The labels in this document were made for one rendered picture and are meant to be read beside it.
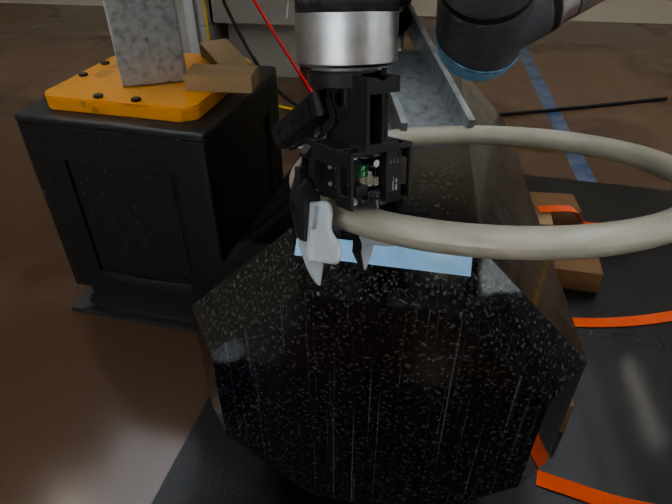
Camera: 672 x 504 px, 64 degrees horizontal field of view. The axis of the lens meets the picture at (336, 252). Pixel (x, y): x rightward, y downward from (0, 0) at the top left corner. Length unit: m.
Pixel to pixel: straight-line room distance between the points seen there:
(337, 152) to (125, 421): 1.40
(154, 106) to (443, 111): 0.88
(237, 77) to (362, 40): 1.19
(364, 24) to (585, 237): 0.25
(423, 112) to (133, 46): 1.00
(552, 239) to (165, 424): 1.40
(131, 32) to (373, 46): 1.32
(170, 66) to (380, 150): 1.33
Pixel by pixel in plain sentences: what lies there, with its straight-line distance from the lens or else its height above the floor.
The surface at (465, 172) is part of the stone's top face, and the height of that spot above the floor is 0.80.
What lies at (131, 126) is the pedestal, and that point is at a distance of 1.61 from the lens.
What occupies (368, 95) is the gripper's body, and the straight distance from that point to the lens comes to 0.46.
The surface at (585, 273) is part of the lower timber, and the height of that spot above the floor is 0.10.
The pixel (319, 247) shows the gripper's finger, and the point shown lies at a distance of 0.52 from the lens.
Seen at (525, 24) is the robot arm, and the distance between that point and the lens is 0.58.
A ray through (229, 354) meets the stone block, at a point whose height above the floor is 0.54.
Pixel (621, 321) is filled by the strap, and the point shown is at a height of 0.02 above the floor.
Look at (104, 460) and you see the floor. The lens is 1.70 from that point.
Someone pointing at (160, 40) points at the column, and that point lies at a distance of 1.74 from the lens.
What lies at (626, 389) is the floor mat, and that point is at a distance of 1.92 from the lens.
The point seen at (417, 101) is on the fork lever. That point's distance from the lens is 1.03.
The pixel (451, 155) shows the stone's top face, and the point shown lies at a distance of 1.22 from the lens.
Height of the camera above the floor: 1.33
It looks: 36 degrees down
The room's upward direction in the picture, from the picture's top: straight up
